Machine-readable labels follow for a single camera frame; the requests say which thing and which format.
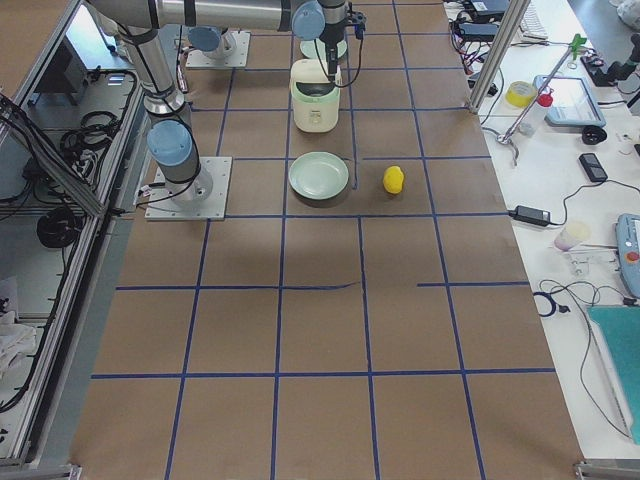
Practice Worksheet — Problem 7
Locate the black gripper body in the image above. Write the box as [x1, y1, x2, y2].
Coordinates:
[320, 4, 347, 48]

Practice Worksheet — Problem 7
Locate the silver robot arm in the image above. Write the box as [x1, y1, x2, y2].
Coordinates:
[188, 26, 237, 59]
[90, 1, 350, 215]

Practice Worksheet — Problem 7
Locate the green plate near arm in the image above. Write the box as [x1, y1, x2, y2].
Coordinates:
[300, 39, 348, 59]
[288, 151, 349, 201]

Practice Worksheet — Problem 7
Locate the black laptop power brick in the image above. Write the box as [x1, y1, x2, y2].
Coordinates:
[455, 23, 499, 42]

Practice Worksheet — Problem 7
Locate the yellow lemon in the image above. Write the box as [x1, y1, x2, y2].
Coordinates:
[382, 165, 405, 195]

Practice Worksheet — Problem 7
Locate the yellow tape roll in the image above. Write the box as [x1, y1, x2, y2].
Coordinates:
[505, 81, 538, 109]

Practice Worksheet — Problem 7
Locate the metal rod with hook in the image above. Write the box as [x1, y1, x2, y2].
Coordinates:
[496, 34, 587, 165]

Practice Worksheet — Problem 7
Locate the red capped clear bottle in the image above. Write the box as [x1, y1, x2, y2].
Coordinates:
[518, 92, 553, 137]

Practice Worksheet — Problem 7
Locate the blue teach pendant tablet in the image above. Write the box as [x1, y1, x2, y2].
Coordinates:
[545, 76, 606, 127]

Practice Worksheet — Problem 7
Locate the black power adapter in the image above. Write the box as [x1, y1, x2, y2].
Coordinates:
[508, 205, 551, 227]

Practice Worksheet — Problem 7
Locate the black round cap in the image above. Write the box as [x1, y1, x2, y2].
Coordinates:
[581, 125, 608, 146]

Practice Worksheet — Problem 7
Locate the black mobile phone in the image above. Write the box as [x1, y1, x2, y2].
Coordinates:
[579, 153, 608, 183]

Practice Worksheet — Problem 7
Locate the white crumpled cloth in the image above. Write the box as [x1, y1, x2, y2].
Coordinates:
[0, 277, 39, 381]

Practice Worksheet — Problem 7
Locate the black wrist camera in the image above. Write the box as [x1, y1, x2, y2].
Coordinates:
[348, 11, 367, 41]

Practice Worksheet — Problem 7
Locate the white rice cooker orange handle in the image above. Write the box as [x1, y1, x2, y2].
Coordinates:
[290, 58, 341, 133]

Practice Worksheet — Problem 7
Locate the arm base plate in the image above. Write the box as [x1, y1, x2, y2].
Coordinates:
[186, 28, 250, 69]
[145, 157, 233, 221]

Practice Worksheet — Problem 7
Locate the aluminium frame post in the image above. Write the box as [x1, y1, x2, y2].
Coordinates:
[468, 0, 530, 114]

